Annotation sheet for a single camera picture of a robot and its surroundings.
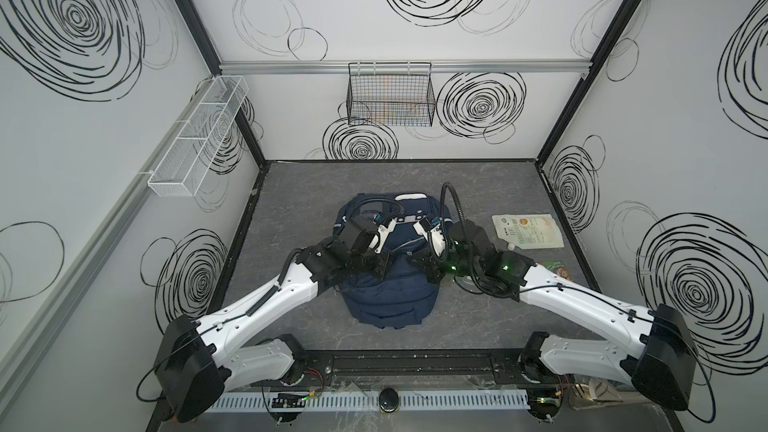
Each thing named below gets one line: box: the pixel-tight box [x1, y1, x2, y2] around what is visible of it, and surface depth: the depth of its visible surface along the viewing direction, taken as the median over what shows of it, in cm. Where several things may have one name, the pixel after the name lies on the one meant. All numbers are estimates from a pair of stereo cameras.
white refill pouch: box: [492, 213, 565, 251], surface depth 101 cm
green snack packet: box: [540, 260, 572, 281], surface depth 93 cm
